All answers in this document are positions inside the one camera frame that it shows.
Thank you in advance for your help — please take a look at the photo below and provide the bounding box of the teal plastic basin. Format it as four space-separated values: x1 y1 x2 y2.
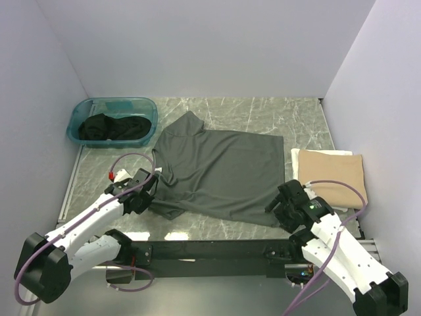
66 97 158 148

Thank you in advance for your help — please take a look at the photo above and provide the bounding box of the folded tan t shirt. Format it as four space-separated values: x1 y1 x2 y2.
291 149 367 209

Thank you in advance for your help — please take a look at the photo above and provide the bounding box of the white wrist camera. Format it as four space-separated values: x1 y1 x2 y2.
303 182 316 196
109 169 132 182

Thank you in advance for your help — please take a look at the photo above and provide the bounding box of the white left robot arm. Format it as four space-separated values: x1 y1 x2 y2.
14 169 158 305

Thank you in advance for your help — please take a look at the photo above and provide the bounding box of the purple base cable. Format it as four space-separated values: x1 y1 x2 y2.
107 256 155 292

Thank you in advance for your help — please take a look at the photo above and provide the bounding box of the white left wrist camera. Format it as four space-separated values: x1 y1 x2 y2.
109 169 132 182

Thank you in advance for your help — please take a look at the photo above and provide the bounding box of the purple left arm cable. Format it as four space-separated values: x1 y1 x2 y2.
12 153 157 305

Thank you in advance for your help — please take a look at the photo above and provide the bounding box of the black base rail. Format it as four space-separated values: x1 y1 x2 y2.
132 239 309 278

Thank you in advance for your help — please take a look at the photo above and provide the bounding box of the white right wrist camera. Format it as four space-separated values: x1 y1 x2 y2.
303 182 316 196

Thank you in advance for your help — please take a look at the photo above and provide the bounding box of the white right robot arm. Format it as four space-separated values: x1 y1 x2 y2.
265 180 409 315

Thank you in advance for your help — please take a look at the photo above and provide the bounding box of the grey t shirt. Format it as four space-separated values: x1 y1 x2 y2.
149 111 285 227

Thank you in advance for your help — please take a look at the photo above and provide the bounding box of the black t shirt in basin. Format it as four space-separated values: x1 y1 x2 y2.
78 114 152 141

